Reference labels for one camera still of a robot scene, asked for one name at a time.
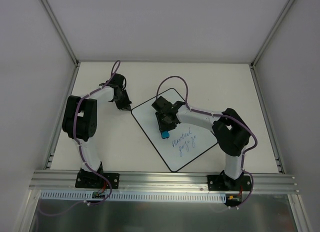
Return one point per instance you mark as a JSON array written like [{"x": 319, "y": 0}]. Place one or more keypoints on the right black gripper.
[{"x": 165, "y": 123}]

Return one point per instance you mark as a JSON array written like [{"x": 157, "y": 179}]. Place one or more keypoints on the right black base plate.
[{"x": 222, "y": 182}]

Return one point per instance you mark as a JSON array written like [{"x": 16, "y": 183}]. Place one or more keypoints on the right small circuit board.
[{"x": 233, "y": 201}]

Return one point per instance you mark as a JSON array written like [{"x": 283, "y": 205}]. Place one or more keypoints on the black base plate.
[
  {"x": 112, "y": 180},
  {"x": 222, "y": 182}
]

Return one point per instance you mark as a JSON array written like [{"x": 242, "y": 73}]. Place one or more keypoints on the small circuit board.
[
  {"x": 98, "y": 194},
  {"x": 233, "y": 201}
]

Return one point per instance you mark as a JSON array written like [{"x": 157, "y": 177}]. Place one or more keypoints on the left small circuit board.
[{"x": 98, "y": 194}]

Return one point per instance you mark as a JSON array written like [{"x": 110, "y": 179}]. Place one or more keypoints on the white slotted cable duct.
[{"x": 135, "y": 196}]

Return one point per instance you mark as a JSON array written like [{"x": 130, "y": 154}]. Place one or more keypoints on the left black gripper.
[{"x": 124, "y": 101}]

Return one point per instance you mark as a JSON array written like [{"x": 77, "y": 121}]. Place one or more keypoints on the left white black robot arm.
[{"x": 80, "y": 122}]

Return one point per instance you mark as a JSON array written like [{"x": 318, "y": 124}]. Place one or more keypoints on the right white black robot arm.
[{"x": 232, "y": 134}]

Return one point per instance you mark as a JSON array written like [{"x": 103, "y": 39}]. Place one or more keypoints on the left aluminium frame post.
[{"x": 49, "y": 11}]

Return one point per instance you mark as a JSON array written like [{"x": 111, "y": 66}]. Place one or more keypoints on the right aluminium frame post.
[{"x": 285, "y": 10}]

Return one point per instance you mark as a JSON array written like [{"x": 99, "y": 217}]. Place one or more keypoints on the aluminium mounting rail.
[{"x": 164, "y": 182}]

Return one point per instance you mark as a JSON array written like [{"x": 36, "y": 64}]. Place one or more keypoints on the blue whiteboard eraser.
[{"x": 165, "y": 135}]

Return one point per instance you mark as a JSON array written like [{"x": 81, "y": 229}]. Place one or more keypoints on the small black-framed whiteboard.
[{"x": 184, "y": 144}]

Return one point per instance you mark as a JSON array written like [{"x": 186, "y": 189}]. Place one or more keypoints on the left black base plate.
[{"x": 112, "y": 180}]

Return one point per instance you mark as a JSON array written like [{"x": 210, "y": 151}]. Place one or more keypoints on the aluminium frame post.
[
  {"x": 49, "y": 11},
  {"x": 285, "y": 10}
]

